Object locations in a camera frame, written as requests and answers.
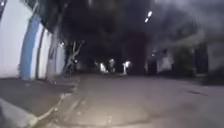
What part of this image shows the building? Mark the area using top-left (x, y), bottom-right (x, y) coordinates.
top-left (145, 29), bottom-right (224, 80)

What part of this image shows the white and blue wall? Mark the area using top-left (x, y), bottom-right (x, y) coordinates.
top-left (0, 0), bottom-right (68, 81)

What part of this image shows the bare tree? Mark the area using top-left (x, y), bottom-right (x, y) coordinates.
top-left (65, 40), bottom-right (85, 76)

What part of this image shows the pale concrete kerb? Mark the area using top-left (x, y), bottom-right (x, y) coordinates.
top-left (31, 91), bottom-right (74, 128)

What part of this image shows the tree trunk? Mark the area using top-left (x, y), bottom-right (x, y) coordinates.
top-left (46, 0), bottom-right (72, 82)

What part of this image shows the dark bush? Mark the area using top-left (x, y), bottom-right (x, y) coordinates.
top-left (173, 46), bottom-right (196, 78)

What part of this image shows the grey asphalt road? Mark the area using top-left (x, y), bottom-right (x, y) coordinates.
top-left (33, 73), bottom-right (224, 128)

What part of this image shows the grey pavement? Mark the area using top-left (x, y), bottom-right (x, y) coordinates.
top-left (0, 76), bottom-right (77, 125)

